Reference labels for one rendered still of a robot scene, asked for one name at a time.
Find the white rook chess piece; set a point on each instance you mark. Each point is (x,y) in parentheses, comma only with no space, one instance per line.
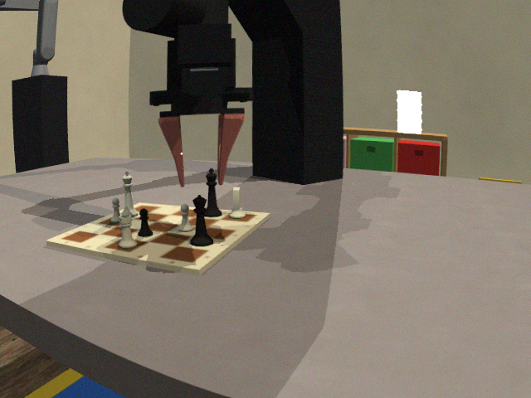
(127,239)

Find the white pawn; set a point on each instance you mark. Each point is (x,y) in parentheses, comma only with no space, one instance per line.
(185,226)
(116,215)

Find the white chess king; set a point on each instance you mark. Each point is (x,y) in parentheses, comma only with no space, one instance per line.
(128,202)

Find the cream and brown chessboard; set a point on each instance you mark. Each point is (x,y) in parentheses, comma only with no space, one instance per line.
(168,248)

